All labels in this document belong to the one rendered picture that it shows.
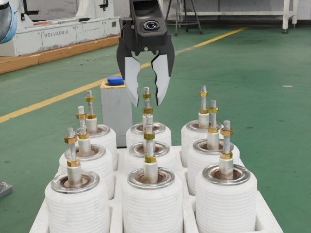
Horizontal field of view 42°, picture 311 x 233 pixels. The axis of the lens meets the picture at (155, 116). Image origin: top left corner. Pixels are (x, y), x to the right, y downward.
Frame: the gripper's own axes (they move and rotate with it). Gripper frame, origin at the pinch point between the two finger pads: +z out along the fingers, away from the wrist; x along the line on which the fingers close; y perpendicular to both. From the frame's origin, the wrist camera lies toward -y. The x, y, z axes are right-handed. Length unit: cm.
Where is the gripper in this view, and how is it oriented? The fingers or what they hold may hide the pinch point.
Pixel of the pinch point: (147, 99)
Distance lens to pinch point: 71.6
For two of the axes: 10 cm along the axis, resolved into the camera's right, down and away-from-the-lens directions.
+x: -9.9, 0.8, -1.3
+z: 0.4, 9.5, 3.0
